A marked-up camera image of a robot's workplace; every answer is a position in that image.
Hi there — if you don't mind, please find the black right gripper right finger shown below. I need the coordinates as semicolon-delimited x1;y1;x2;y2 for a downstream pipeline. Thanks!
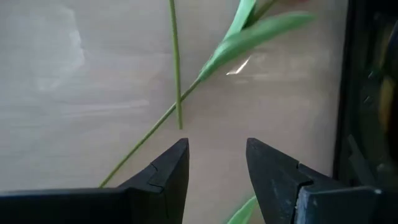
245;138;398;224

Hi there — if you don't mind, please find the black aluminium table frame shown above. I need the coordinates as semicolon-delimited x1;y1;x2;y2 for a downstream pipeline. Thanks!
331;0;398;191

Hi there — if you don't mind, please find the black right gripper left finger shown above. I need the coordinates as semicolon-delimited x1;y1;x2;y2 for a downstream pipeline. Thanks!
0;138;190;224

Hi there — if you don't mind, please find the dull red artificial tulip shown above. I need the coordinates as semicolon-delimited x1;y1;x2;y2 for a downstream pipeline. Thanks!
98;0;315;189

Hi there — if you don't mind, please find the pale peach artificial tulip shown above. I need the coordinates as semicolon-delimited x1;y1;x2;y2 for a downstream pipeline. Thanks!
168;0;184;131

